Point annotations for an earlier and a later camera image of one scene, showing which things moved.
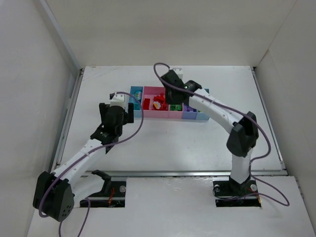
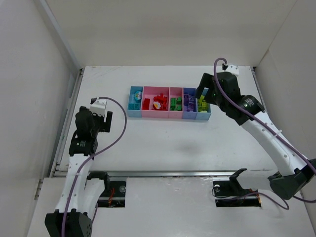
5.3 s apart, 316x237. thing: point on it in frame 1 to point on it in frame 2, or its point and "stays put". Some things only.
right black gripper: x=171 y=98 to x=207 y=82
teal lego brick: x=137 y=106 stays put
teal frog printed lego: x=138 y=95 stays put
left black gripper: x=131 y=112 to x=104 y=122
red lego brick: x=146 y=104 stays put
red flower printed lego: x=157 y=104 stays put
